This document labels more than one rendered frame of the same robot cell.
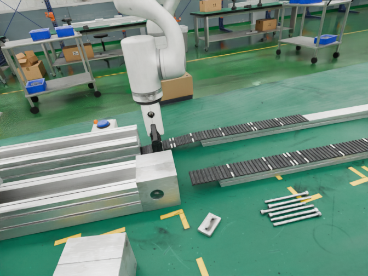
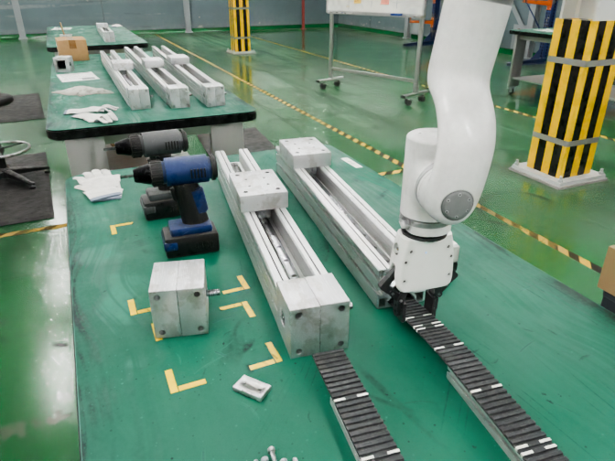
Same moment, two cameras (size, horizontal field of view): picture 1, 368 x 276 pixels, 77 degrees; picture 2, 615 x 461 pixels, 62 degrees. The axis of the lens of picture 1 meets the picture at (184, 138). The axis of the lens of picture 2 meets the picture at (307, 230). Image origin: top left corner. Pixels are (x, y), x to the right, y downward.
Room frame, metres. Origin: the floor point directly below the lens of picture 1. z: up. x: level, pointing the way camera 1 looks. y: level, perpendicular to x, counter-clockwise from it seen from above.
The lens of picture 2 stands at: (0.30, -0.63, 1.33)
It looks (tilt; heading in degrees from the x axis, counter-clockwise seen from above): 26 degrees down; 80
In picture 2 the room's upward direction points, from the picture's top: straight up
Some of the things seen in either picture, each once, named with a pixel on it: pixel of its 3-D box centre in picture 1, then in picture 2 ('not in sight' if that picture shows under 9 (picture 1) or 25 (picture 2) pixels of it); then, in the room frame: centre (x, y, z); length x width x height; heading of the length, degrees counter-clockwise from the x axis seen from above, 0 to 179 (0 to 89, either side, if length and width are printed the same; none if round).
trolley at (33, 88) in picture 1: (50, 66); not in sight; (3.34, 1.74, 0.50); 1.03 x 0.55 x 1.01; 116
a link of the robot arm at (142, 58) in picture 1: (143, 63); (431, 174); (0.62, 0.08, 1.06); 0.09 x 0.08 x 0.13; 87
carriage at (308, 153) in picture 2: not in sight; (304, 156); (0.53, 0.79, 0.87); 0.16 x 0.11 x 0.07; 97
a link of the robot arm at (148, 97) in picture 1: (147, 93); (424, 220); (0.62, 0.09, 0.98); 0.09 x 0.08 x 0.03; 7
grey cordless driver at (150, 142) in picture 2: not in sight; (150, 175); (0.12, 0.65, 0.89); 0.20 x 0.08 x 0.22; 15
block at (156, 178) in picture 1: (157, 176); (318, 313); (0.44, 0.08, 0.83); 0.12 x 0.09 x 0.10; 7
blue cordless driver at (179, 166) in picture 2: not in sight; (173, 206); (0.19, 0.44, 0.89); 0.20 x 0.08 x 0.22; 10
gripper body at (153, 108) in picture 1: (151, 113); (421, 253); (0.62, 0.09, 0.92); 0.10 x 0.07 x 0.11; 7
